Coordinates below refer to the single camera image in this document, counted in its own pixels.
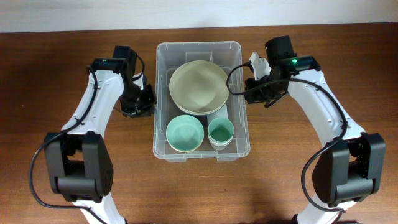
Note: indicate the light teal small bowl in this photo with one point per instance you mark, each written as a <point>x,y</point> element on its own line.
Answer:
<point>185,133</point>

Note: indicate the grey plastic cup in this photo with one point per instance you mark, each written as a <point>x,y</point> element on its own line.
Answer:
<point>219,145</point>

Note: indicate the white label in container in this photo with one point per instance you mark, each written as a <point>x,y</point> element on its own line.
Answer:
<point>220,113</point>

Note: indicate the clear plastic storage container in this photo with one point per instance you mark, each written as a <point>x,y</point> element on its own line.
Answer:
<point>171,55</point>

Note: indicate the mint green plastic cup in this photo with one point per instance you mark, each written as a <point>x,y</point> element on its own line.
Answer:
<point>221,131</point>

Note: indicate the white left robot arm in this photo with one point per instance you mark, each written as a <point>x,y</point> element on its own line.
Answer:
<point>78,163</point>

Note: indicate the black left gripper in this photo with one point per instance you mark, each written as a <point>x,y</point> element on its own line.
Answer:
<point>147,108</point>

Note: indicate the cream bowl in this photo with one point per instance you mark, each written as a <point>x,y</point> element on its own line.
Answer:
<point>199,108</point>
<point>199,81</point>

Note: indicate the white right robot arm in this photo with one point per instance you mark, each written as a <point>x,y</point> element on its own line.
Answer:
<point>348,167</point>

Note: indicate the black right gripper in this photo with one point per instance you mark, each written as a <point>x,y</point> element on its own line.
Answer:
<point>253,97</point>

